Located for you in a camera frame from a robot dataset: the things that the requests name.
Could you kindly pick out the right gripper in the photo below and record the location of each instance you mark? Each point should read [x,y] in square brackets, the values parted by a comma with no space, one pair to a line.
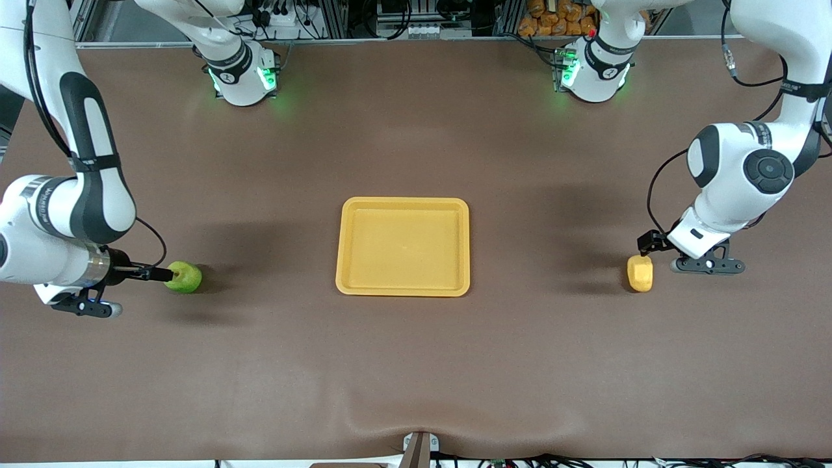
[119,265]

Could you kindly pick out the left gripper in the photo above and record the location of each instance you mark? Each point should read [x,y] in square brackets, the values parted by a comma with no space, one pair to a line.
[652,242]

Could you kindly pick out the green apple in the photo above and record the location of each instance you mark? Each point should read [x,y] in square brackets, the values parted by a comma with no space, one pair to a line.
[187,279]

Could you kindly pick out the yellow potato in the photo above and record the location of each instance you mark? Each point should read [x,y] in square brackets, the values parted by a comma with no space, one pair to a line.
[640,276]

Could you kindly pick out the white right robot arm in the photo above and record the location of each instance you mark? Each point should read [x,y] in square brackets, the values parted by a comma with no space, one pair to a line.
[39,253]

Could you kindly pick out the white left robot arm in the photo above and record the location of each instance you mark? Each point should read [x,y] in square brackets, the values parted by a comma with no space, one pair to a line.
[728,182]

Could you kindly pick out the yellow plastic tray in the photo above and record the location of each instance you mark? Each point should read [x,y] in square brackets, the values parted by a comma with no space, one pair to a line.
[403,247]

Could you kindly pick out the orange snack bags pile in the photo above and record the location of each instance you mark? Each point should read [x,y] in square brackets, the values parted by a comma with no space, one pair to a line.
[546,19]

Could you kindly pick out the white power strip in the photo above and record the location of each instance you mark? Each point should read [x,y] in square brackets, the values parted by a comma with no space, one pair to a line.
[279,16]

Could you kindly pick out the aluminium frame post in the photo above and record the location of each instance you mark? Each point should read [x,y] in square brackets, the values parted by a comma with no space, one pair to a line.
[81,26]

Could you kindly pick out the aluminium table edge rail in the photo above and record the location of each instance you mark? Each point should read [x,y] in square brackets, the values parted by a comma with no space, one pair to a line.
[422,40]

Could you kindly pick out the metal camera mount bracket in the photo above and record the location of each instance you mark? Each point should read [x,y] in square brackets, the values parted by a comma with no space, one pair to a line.
[419,452]

